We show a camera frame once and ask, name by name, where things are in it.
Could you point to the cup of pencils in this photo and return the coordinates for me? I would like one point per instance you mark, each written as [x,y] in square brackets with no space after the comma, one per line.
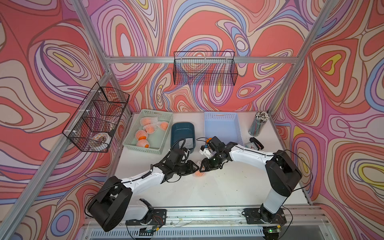
[260,119]

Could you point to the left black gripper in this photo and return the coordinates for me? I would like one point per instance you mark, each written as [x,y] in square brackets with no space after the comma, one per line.
[190,164]

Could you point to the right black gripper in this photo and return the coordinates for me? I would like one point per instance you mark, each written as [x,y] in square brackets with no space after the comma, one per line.
[207,165]

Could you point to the small teal alarm clock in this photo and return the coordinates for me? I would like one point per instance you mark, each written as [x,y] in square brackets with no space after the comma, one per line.
[251,145]

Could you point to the green plastic basket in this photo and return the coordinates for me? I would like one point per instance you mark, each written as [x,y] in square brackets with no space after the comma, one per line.
[157,140]

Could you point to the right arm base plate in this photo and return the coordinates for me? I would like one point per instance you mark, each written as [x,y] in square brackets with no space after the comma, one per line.
[255,216]

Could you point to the dark teal plastic tub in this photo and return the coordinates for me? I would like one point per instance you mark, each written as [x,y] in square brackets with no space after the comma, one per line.
[180,131]

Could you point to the item in left wire basket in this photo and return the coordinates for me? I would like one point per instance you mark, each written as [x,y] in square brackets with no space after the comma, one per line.
[100,141]

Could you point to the black wire basket left wall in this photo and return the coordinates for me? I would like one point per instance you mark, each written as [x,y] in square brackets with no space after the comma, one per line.
[100,112]

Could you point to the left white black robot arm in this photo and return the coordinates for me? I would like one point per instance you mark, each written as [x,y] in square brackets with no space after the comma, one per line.
[114,201]

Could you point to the light blue plastic basket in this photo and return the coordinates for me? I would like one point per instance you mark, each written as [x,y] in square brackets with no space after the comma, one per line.
[223,125]

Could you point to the black wire basket wall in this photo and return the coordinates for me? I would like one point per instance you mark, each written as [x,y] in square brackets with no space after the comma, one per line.
[208,68]
[100,112]

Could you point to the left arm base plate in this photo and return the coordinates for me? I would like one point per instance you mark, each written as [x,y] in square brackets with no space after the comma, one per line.
[156,217]

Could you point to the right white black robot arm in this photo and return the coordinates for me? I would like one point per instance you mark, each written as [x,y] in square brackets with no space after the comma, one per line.
[283,173]

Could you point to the black wire basket back wall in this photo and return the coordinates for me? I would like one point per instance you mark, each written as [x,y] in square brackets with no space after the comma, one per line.
[208,68]

